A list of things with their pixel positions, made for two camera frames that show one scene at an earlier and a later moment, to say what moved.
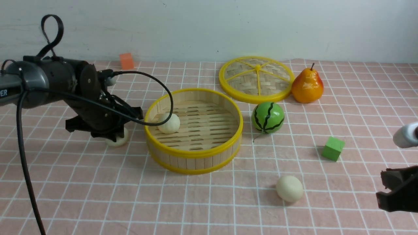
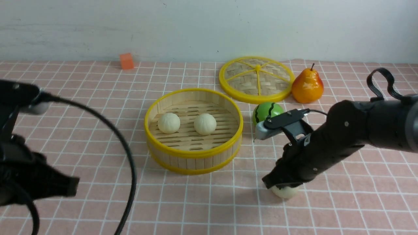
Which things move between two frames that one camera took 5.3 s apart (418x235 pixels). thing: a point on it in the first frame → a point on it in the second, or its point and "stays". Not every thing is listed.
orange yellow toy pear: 307,86 stays
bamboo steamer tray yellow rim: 195,131 stays
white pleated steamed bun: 120,141 → 205,124
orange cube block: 126,61 stays
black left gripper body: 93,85 → 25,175
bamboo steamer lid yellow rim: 256,79 stays
